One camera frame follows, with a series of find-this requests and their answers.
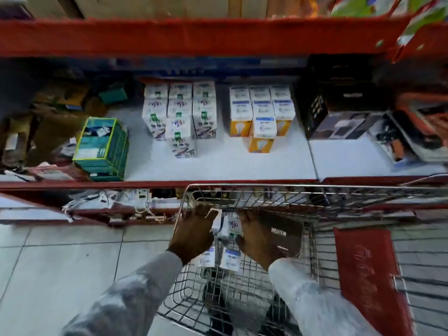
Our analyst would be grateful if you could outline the person's left hand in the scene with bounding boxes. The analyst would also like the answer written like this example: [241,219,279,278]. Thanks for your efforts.
[167,204,220,266]

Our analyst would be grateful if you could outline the red metal shelf rack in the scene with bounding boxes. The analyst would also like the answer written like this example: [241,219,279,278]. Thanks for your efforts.
[0,12,448,228]

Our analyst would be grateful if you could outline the green yellow-edged box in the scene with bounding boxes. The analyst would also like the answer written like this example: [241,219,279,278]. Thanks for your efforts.
[72,117,130,182]

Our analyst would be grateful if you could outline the red cart seat flap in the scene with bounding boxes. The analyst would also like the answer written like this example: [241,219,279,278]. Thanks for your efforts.
[333,227,415,336]

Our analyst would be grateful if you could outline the person's black shoe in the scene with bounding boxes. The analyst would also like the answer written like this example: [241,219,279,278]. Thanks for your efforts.
[262,294,296,336]
[202,269,234,336]

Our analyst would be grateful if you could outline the small teal box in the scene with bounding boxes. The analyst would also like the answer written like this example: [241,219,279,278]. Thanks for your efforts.
[98,88,129,105]

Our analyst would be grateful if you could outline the person's left forearm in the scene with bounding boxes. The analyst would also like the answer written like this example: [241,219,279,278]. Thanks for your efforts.
[59,251,184,336]

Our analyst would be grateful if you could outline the brown cardboard boxes pile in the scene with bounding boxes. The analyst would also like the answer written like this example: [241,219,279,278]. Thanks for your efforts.
[0,78,105,172]

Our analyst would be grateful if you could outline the colourful printed packages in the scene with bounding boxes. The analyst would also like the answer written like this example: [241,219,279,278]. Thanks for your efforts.
[331,0,448,46]

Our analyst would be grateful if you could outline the person's right forearm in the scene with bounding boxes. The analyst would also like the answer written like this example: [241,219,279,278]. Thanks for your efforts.
[268,257,380,336]

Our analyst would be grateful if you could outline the person's right hand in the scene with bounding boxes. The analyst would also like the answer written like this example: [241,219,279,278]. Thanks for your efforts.
[235,210,283,272]

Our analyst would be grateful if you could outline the white blue bulb carton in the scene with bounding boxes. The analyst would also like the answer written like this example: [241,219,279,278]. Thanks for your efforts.
[220,247,242,273]
[194,245,216,268]

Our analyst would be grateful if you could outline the white cables and plugs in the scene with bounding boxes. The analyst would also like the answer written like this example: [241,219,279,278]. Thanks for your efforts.
[62,188,175,224]

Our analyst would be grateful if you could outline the rows of white green boxes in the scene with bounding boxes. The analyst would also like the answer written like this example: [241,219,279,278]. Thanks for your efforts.
[142,80,218,158]

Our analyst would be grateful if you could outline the large black box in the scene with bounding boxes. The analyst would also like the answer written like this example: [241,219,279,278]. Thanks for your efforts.
[293,54,389,140]

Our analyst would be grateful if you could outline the black orange flat packs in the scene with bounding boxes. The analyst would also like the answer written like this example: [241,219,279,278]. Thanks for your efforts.
[371,92,448,168]

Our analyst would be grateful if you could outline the dark brown flat box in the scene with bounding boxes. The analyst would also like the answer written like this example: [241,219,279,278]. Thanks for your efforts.
[261,213,304,259]

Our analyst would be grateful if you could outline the white green bulb carton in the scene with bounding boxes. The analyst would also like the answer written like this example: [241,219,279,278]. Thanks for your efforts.
[210,209,244,242]

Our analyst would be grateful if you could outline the wire shopping cart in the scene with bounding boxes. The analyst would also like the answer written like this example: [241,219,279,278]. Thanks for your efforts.
[156,183,448,336]

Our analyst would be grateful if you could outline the rows of white yellow boxes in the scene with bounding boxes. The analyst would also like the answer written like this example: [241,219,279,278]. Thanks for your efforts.
[229,84,297,154]

